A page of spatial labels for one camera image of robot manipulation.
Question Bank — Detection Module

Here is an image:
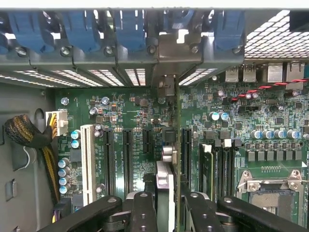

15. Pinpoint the black long expansion slot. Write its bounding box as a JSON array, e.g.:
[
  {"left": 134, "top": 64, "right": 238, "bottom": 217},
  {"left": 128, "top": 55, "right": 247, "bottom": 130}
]
[
  {"left": 181, "top": 127, "right": 193, "bottom": 191},
  {"left": 103, "top": 128, "right": 115, "bottom": 196},
  {"left": 122, "top": 128, "right": 134, "bottom": 194}
]

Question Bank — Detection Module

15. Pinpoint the black short expansion slot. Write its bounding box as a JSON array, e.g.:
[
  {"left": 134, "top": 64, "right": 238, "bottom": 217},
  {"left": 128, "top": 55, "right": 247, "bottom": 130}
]
[{"left": 142, "top": 129, "right": 153, "bottom": 155}]

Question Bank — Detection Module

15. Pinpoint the white expansion slot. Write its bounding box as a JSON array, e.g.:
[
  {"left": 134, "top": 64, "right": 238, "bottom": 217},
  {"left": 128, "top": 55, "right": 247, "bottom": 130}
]
[{"left": 80, "top": 124, "right": 96, "bottom": 207}]

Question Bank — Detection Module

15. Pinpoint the CPU socket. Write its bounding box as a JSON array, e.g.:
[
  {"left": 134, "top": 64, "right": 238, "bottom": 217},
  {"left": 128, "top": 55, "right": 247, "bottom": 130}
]
[{"left": 236, "top": 169, "right": 309, "bottom": 232}]

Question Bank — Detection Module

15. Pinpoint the green motherboard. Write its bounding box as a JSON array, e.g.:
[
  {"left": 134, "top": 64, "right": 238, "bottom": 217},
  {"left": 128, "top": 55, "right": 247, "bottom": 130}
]
[{"left": 54, "top": 79, "right": 309, "bottom": 232}]

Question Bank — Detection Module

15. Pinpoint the white power connector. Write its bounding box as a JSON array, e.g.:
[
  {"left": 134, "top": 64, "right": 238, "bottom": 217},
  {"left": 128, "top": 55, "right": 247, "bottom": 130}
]
[{"left": 45, "top": 109, "right": 69, "bottom": 138}]

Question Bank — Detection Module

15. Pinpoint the grey open PC case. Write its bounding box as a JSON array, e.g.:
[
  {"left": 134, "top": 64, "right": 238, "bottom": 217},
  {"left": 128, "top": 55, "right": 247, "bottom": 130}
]
[{"left": 0, "top": 7, "right": 309, "bottom": 232}]

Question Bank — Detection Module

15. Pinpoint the blue card retention clip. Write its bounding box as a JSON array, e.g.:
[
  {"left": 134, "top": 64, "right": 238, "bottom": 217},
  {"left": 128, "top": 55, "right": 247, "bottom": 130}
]
[
  {"left": 7, "top": 11, "right": 56, "bottom": 53},
  {"left": 213, "top": 10, "right": 245, "bottom": 52},
  {"left": 60, "top": 11, "right": 103, "bottom": 53},
  {"left": 112, "top": 10, "right": 147, "bottom": 53},
  {"left": 0, "top": 32, "right": 8, "bottom": 55}
]

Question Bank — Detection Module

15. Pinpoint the black yellow sleeved cable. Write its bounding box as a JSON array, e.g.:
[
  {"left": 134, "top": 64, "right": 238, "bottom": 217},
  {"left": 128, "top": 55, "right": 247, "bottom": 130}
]
[{"left": 4, "top": 114, "right": 61, "bottom": 206}]

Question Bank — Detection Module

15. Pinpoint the red black twisted wire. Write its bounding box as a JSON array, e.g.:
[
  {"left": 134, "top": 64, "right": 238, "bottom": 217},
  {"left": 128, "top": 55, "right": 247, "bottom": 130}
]
[{"left": 231, "top": 78, "right": 309, "bottom": 102}]

